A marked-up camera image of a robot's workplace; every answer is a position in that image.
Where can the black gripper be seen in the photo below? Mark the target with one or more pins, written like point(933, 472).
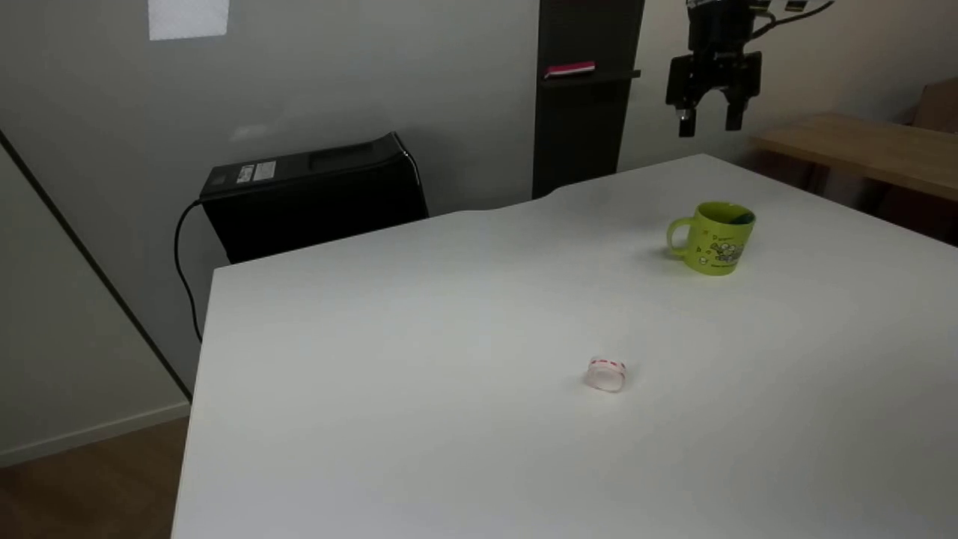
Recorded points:
point(720, 41)

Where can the dark tall cabinet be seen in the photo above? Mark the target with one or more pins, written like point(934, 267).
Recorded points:
point(584, 122)

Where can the lime green mug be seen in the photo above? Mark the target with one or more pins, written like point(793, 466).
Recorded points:
point(716, 243)

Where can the wooden side table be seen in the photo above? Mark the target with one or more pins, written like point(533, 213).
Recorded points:
point(870, 151)

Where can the small white red dice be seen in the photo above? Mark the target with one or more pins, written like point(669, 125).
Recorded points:
point(605, 375)

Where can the black computer box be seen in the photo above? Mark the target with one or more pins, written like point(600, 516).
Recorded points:
point(319, 200)

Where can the white paper sheet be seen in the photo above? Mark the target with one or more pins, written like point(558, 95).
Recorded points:
point(186, 20)

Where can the black diagonal wall strip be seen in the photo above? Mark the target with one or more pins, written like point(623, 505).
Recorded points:
point(94, 266)

